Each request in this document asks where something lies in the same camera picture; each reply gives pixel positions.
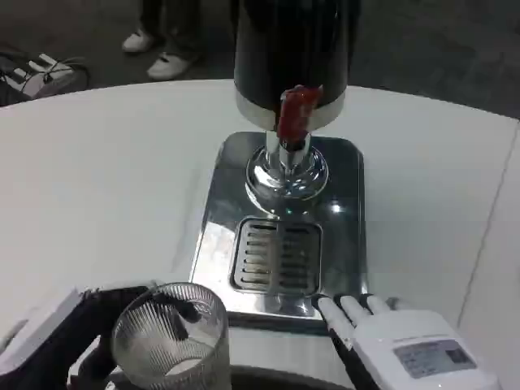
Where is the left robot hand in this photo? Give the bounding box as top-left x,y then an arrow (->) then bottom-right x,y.
0,279 -> 200,390

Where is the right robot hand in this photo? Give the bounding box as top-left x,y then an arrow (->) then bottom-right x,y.
310,292 -> 501,390

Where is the clear ribbed glass cup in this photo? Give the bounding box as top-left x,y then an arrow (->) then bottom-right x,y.
110,282 -> 232,390

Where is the grey device with cables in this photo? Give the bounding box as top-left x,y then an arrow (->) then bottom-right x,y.
0,47 -> 90,107

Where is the red dispenser tap handle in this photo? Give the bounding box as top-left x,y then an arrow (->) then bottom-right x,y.
275,84 -> 323,142

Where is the person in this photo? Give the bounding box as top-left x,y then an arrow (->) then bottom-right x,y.
121,0 -> 232,80

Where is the black drink dispenser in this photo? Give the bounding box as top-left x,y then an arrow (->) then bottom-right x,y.
232,0 -> 358,204

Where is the steel drip tray base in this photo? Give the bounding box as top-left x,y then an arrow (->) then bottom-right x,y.
188,130 -> 370,326

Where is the slotted drip grid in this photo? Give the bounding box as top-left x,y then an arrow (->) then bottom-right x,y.
229,216 -> 324,294

